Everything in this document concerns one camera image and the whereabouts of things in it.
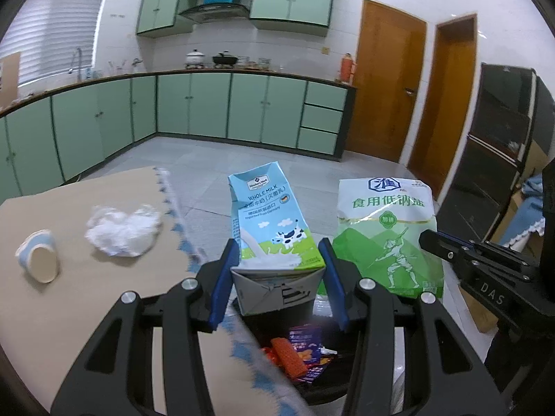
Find blue orange snack packet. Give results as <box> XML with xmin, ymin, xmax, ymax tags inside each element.
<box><xmin>288</xmin><ymin>325</ymin><xmax>336</xmax><ymax>382</ymax></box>

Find crumpled white plastic bag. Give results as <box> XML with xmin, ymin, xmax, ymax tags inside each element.
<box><xmin>84</xmin><ymin>205</ymin><xmax>163</xmax><ymax>257</ymax></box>

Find blue white paper cup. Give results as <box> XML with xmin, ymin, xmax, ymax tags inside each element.
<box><xmin>15</xmin><ymin>229</ymin><xmax>60</xmax><ymax>284</ymax></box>

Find white window blind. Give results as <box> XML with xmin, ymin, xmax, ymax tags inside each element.
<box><xmin>0</xmin><ymin>0</ymin><xmax>117</xmax><ymax>111</ymax></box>

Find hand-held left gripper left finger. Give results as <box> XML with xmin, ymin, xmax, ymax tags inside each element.
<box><xmin>51</xmin><ymin>237</ymin><xmax>241</xmax><ymax>416</ymax></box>

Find black range hood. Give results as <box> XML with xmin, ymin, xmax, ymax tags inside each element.
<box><xmin>179</xmin><ymin>3</ymin><xmax>251</xmax><ymax>23</ymax></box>

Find green base cabinets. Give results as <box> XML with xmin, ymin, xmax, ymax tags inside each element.
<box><xmin>0</xmin><ymin>70</ymin><xmax>358</xmax><ymax>202</ymax></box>

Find plain wooden door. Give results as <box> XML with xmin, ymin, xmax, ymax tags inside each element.
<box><xmin>408</xmin><ymin>14</ymin><xmax>478</xmax><ymax>200</ymax></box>

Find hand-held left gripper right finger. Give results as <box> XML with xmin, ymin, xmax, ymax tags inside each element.
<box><xmin>318</xmin><ymin>237</ymin><xmax>506</xmax><ymax>416</ymax></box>

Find orange foam fruit net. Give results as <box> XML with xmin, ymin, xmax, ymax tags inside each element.
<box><xmin>271</xmin><ymin>337</ymin><xmax>306</xmax><ymax>378</ymax></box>

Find black trash bin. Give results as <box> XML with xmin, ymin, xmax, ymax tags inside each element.
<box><xmin>234</xmin><ymin>295</ymin><xmax>369</xmax><ymax>406</ymax></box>

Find blue milk carton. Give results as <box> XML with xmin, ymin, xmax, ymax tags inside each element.
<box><xmin>228</xmin><ymin>161</ymin><xmax>327</xmax><ymax>316</ymax></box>

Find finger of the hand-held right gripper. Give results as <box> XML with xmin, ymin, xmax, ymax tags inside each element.
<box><xmin>418</xmin><ymin>229</ymin><xmax>536</xmax><ymax>280</ymax></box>
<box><xmin>437</xmin><ymin>231</ymin><xmax>538</xmax><ymax>266</ymax></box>

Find cluster of glass jars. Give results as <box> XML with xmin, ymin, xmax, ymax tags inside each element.
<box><xmin>236</xmin><ymin>55</ymin><xmax>282</xmax><ymax>70</ymax></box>

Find black glass cabinet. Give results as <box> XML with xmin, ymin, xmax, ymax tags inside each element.
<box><xmin>434</xmin><ymin>63</ymin><xmax>555</xmax><ymax>243</ymax></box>

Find orange thermos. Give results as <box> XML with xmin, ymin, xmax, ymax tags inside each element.
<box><xmin>338</xmin><ymin>52</ymin><xmax>355</xmax><ymax>83</ymax></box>

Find wooden door with handle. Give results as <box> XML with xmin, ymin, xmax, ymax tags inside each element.
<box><xmin>344</xmin><ymin>0</ymin><xmax>428</xmax><ymax>163</ymax></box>

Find metal faucet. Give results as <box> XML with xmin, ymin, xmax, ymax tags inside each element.
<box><xmin>68</xmin><ymin>47</ymin><xmax>85</xmax><ymax>82</ymax></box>

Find green white salt bag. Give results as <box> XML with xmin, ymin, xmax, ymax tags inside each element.
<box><xmin>332</xmin><ymin>177</ymin><xmax>445</xmax><ymax>300</ymax></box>

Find blue cloth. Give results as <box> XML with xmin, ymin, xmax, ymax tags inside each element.
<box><xmin>498</xmin><ymin>175</ymin><xmax>546</xmax><ymax>248</ymax></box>

